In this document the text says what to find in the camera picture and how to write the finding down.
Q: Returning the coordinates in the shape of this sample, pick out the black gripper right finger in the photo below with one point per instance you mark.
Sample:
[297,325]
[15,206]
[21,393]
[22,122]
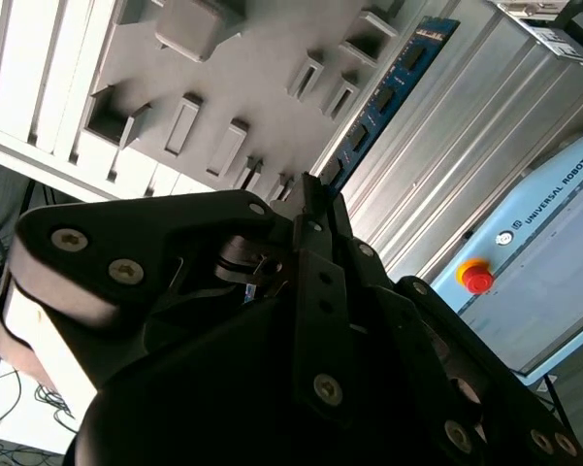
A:
[412,315]

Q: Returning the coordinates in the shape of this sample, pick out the blue RAM stick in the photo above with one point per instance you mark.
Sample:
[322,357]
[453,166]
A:
[387,97]

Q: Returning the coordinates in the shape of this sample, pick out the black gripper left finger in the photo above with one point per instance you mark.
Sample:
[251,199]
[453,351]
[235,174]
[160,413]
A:
[126,228]

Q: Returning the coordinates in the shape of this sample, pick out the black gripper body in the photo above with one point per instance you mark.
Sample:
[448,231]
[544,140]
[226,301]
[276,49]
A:
[199,398]

